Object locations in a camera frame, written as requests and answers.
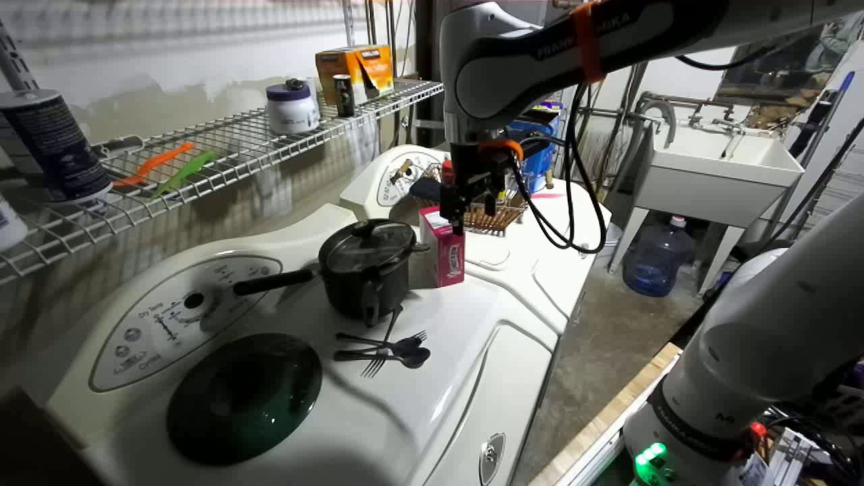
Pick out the blue detergent box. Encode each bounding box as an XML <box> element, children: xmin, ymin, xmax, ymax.
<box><xmin>506</xmin><ymin>118</ymin><xmax>555</xmax><ymax>195</ymax></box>

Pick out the white washing machine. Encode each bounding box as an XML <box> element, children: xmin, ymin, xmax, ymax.
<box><xmin>45</xmin><ymin>205</ymin><xmax>555</xmax><ymax>486</ymax></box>

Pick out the dark cylindrical can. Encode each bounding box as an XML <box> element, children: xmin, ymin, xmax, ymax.
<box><xmin>0</xmin><ymin>89</ymin><xmax>113</xmax><ymax>203</ymax></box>

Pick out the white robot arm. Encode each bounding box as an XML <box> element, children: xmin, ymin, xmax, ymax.
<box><xmin>439</xmin><ymin>0</ymin><xmax>864</xmax><ymax>461</ymax></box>

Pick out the green tool on rack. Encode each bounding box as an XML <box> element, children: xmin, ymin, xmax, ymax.
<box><xmin>157</xmin><ymin>151</ymin><xmax>216</xmax><ymax>195</ymax></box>

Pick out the wicker wire basket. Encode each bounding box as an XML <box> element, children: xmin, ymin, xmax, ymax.
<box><xmin>463</xmin><ymin>197</ymin><xmax>525</xmax><ymax>237</ymax></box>

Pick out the blue water jug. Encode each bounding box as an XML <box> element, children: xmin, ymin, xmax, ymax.
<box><xmin>624</xmin><ymin>216</ymin><xmax>694</xmax><ymax>298</ymax></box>

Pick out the white jar blue lid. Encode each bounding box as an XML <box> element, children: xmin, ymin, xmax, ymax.
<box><xmin>265</xmin><ymin>79</ymin><xmax>321</xmax><ymax>135</ymax></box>

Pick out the white dryer machine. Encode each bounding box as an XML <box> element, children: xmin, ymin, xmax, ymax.
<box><xmin>339</xmin><ymin>145</ymin><xmax>598</xmax><ymax>344</ymax></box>

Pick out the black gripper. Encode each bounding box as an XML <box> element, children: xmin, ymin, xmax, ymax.
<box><xmin>448</xmin><ymin>141</ymin><xmax>509</xmax><ymax>225</ymax></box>

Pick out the black pot with lid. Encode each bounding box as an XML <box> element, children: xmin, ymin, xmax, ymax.
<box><xmin>231</xmin><ymin>220</ymin><xmax>414</xmax><ymax>328</ymax></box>

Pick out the white utility sink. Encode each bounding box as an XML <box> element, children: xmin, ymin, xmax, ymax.
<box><xmin>606</xmin><ymin>126</ymin><xmax>802</xmax><ymax>291</ymax></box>

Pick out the white wire rack shelf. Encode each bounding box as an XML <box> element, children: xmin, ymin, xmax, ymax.
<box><xmin>0</xmin><ymin>79</ymin><xmax>441</xmax><ymax>283</ymax></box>

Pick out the orange tool on rack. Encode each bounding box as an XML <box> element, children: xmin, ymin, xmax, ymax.
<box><xmin>113</xmin><ymin>141</ymin><xmax>196</xmax><ymax>190</ymax></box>

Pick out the small black bottle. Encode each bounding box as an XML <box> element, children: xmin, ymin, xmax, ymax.
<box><xmin>332</xmin><ymin>74</ymin><xmax>354</xmax><ymax>118</ymax></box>

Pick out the orange yellow box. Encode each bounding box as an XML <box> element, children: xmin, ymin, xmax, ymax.
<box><xmin>315</xmin><ymin>43</ymin><xmax>393</xmax><ymax>105</ymax></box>

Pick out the black spoon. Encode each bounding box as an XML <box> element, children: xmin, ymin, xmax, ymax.
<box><xmin>332</xmin><ymin>348</ymin><xmax>431</xmax><ymax>369</ymax></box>

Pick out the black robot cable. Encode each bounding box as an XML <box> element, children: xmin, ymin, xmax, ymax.
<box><xmin>501</xmin><ymin>81</ymin><xmax>610</xmax><ymax>257</ymax></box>

